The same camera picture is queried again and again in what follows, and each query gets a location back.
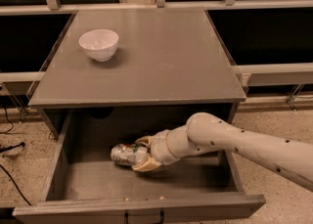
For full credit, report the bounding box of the grey cabinet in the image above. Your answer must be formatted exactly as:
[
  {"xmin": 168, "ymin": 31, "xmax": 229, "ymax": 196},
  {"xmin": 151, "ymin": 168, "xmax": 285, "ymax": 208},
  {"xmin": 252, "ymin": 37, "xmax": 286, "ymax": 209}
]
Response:
[{"xmin": 27, "ymin": 7, "xmax": 247, "ymax": 141}]

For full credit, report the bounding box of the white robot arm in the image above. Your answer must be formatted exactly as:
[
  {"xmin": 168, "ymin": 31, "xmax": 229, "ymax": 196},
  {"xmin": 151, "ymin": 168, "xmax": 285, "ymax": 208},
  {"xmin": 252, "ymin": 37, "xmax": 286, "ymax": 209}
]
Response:
[{"xmin": 132, "ymin": 112, "xmax": 313, "ymax": 191}]

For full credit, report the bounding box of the open grey top drawer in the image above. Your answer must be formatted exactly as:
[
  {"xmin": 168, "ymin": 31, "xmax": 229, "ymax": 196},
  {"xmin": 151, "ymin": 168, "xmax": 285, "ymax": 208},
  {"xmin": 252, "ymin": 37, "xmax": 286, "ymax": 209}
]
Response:
[{"xmin": 13, "ymin": 106, "xmax": 265, "ymax": 224}]

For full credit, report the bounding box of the white ceramic bowl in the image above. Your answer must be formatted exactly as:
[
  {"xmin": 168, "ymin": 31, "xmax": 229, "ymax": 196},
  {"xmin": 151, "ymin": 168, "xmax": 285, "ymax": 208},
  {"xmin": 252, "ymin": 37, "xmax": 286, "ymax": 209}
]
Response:
[{"xmin": 78, "ymin": 29, "xmax": 119, "ymax": 62}]

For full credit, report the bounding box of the silver 7up can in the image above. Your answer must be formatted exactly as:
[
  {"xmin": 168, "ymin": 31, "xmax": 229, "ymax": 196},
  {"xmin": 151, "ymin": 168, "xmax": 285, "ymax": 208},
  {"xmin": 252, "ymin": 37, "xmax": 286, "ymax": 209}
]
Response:
[{"xmin": 111, "ymin": 144, "xmax": 149, "ymax": 166}]

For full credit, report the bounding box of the black drawer handle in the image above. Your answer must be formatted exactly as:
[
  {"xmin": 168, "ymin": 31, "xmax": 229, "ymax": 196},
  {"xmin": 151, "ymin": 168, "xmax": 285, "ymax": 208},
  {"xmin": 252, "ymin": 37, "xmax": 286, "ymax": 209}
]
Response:
[{"xmin": 124, "ymin": 210, "xmax": 164, "ymax": 224}]

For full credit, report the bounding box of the black floor cable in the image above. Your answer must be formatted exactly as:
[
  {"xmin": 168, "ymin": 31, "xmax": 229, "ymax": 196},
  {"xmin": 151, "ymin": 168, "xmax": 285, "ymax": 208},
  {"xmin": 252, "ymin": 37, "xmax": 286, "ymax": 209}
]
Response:
[{"xmin": 0, "ymin": 104, "xmax": 33, "ymax": 206}]

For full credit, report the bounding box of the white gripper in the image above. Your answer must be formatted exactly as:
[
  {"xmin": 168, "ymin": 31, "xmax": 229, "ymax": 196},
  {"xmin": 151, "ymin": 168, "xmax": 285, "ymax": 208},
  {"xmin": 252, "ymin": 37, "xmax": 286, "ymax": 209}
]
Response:
[{"xmin": 132, "ymin": 130, "xmax": 179, "ymax": 172}]

